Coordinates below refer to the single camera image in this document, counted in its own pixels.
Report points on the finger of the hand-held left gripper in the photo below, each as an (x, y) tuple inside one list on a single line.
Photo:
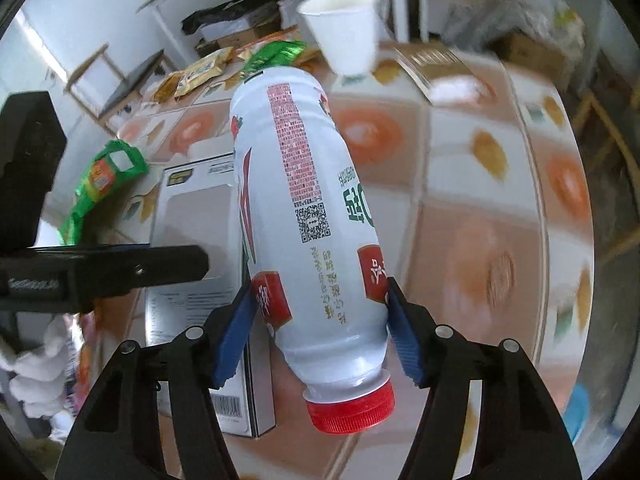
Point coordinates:
[(125, 267)]

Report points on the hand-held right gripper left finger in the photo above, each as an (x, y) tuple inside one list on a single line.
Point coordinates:
[(232, 340)]

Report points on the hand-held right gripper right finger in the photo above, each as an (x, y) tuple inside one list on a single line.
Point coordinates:
[(405, 340)]

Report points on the white bottle red cap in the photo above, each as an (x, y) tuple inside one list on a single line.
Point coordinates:
[(310, 260)]

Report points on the blue plastic mesh basket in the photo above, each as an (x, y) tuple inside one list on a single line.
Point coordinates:
[(580, 410)]

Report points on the person's left hand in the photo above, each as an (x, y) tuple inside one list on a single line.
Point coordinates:
[(40, 380)]

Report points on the green bag orange label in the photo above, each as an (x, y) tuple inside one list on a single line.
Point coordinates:
[(95, 180)]

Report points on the white box black print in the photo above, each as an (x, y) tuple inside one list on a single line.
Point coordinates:
[(190, 220)]

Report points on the wooden chair black seat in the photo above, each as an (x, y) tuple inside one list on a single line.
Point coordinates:
[(607, 127), (135, 80)]

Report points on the small yellow snack packet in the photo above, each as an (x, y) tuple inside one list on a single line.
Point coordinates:
[(166, 87)]

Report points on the black plastic bag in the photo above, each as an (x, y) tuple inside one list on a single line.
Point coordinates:
[(225, 12)]

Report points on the shiny green packet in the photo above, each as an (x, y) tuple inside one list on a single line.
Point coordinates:
[(275, 55)]

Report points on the small brown box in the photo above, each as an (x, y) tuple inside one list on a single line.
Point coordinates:
[(425, 60)]

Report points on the white paper cup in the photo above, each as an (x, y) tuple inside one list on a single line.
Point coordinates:
[(345, 35)]

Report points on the cardboard box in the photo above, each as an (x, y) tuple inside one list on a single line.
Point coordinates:
[(530, 55)]

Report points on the grey white plastic bag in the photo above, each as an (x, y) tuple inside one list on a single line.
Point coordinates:
[(480, 15)]

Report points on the white side table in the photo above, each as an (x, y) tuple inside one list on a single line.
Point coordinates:
[(400, 0)]

